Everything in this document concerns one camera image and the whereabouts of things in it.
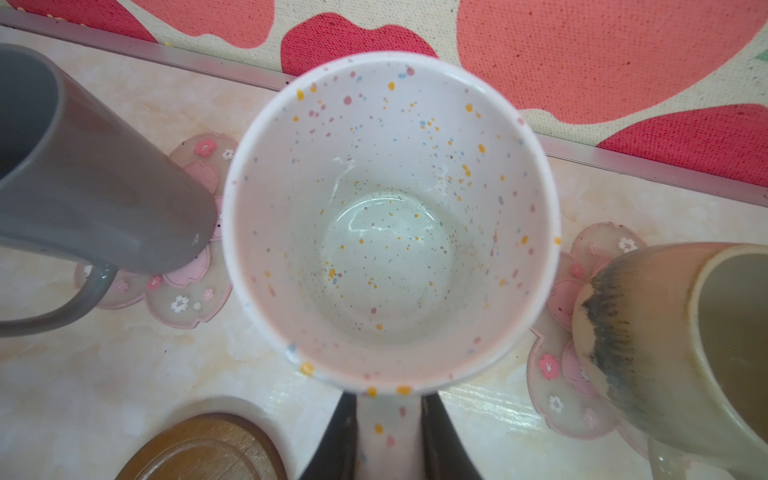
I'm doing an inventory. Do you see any grey mug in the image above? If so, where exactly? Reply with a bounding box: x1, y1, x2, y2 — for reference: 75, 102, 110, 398
1, 44, 217, 338

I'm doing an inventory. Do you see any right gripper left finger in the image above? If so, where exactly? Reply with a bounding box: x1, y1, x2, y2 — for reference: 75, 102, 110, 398
299, 392, 358, 480

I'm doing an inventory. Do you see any brown round coaster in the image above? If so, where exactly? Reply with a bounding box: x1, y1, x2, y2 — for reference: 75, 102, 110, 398
117, 412, 287, 479

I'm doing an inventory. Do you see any white mug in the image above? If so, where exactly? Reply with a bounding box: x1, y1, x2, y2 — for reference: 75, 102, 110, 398
222, 52, 561, 479

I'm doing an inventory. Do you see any pink flower coaster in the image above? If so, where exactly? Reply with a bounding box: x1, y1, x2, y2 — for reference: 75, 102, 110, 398
97, 132, 237, 329
527, 222, 648, 458

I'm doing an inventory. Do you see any beige mug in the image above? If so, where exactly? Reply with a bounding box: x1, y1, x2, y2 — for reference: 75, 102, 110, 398
572, 242, 767, 479

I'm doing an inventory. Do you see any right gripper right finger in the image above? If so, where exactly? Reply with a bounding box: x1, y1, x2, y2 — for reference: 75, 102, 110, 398
421, 393, 482, 480

